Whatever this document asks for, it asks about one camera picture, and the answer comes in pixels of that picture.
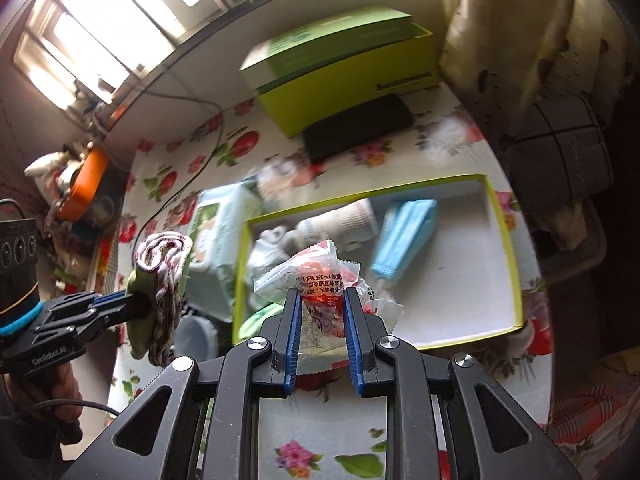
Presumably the red white snack packet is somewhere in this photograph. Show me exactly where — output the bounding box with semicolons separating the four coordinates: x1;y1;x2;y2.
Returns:
253;240;404;375

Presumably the green red-white patterned cloth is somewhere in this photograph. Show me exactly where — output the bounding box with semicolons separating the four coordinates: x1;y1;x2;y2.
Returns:
126;231;193;367

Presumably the person's left hand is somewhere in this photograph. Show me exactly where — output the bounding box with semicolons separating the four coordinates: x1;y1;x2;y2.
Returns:
1;363;82;429

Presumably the light green cloth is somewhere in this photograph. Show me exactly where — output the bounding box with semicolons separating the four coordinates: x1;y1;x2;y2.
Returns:
238;304;283;340

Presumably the grey white sock pair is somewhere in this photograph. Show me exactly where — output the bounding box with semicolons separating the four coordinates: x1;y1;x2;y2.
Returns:
244;224;296;311

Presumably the round clear lidded container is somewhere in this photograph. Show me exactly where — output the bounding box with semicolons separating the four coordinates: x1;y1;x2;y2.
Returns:
174;315;218;362

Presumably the white rolled bandage sock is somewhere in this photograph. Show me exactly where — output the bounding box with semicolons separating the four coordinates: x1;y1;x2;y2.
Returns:
291;198;378;252

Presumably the wet wipes pack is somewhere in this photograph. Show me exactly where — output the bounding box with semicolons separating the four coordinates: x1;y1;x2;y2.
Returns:
186;182;262;323

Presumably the floral vinyl tablecloth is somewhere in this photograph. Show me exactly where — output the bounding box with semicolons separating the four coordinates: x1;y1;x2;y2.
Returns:
106;84;557;480

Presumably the yellow-green shallow box tray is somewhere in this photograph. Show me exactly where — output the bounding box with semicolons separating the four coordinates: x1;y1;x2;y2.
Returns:
233;174;524;350

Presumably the orange basin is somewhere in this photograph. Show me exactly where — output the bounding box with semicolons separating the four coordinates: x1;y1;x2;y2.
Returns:
56;148;110;222

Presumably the blue face mask pack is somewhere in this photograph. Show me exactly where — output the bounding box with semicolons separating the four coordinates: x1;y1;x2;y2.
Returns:
370;198;439;285

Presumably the white plastic bag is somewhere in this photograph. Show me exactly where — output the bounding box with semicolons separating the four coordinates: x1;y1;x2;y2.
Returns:
24;152;74;178

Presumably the black phone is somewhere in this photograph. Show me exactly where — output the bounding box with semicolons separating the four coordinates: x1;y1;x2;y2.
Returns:
303;94;414;164

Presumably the red plaid fabric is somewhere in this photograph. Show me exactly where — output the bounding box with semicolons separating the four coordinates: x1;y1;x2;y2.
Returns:
546;378;640;480

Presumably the green white carton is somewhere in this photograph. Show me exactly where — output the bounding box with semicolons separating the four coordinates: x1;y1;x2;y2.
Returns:
240;6;427;93

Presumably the yellow-green cardboard box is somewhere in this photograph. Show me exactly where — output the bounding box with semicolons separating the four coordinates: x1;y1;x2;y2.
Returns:
257;25;439;138

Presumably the window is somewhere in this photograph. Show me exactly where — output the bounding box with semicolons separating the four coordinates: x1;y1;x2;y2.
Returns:
13;0;246;115

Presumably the grey checked cushion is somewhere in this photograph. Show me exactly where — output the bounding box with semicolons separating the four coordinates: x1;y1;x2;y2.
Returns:
500;96;613;214

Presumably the beige spotted curtain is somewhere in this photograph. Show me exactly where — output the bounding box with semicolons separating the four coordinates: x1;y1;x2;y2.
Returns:
439;0;639;142

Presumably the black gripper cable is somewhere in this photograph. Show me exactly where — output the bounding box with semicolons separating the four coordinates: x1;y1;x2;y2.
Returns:
0;196;122;421

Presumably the black power cable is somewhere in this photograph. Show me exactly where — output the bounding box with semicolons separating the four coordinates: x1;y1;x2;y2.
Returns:
130;89;227;266

